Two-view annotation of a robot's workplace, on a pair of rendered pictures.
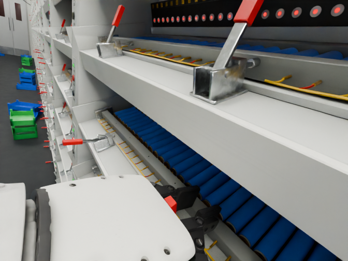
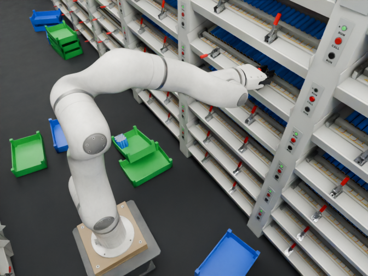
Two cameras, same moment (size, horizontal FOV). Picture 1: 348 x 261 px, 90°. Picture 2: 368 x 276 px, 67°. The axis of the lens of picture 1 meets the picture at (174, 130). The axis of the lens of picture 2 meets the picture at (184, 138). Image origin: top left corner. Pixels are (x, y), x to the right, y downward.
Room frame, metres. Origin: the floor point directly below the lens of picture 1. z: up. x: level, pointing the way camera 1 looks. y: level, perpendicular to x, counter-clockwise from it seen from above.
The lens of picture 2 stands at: (-0.75, 0.16, 1.57)
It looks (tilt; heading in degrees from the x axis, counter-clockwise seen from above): 49 degrees down; 6
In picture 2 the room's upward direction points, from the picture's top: straight up
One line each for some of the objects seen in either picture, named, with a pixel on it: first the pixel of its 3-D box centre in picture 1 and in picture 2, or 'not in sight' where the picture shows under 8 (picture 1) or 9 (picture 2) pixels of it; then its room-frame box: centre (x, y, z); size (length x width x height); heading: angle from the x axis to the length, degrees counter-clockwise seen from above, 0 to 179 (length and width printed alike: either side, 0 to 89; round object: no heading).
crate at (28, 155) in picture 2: not in sight; (28, 153); (0.33, 1.38, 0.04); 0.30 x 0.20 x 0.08; 31
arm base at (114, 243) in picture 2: not in sight; (108, 228); (-0.29, 0.53, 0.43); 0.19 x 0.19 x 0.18
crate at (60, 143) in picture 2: not in sight; (66, 131); (0.56, 1.19, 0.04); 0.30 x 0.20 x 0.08; 31
